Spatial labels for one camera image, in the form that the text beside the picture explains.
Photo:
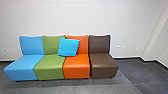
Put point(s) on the green sofa seat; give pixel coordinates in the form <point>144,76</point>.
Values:
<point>49,66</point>

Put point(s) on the orange sofa seat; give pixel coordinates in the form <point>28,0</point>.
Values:
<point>76,66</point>

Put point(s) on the double white wall outlet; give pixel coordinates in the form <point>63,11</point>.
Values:
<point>120,47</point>

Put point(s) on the cyan square pillow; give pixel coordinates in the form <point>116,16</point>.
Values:
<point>68,47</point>

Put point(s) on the brown sofa seat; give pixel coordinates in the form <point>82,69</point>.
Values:
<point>102,65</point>

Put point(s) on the blue sofa seat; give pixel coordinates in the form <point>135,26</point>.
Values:
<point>23,66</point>

